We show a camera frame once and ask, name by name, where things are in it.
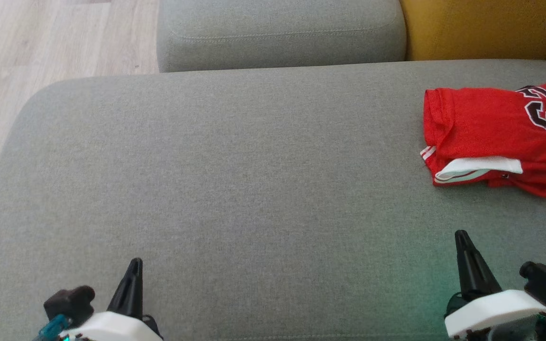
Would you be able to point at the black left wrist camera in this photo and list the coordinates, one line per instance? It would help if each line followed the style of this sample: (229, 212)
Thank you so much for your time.
(69, 303)

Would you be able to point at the red jersey striped white trim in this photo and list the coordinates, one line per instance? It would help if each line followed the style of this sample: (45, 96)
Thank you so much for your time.
(481, 123)

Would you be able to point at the grey sofa seat cushion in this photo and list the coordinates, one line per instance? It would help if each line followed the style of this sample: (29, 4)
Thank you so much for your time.
(282, 33)

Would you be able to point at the red shorts white waistband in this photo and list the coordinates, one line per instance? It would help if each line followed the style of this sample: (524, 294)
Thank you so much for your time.
(533, 182)

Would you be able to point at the large grey sofa chaise cushion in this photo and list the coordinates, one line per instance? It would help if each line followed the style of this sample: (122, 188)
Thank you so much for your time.
(235, 189)

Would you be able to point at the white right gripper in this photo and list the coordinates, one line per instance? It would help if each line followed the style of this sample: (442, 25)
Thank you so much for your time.
(495, 315)

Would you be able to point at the wide yellow sofa backrest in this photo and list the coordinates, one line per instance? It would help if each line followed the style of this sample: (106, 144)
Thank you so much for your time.
(486, 26)

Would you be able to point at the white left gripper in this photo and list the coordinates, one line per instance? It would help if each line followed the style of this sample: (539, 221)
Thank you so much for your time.
(107, 329)

